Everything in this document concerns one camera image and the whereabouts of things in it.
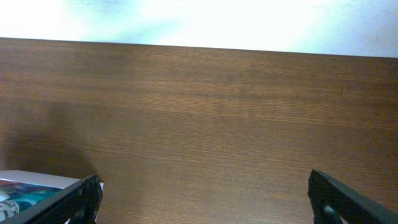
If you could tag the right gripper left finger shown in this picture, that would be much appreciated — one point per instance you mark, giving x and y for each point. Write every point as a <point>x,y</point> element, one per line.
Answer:
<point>71,205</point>

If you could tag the white cardboard box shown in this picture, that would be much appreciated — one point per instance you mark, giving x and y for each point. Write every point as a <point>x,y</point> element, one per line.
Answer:
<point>34,179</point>

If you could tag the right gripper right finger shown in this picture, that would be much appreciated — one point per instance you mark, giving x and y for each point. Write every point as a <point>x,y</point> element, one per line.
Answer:
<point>334,202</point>

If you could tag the teal mouthwash bottle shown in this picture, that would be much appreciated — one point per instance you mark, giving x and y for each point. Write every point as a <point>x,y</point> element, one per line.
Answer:
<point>17,204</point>

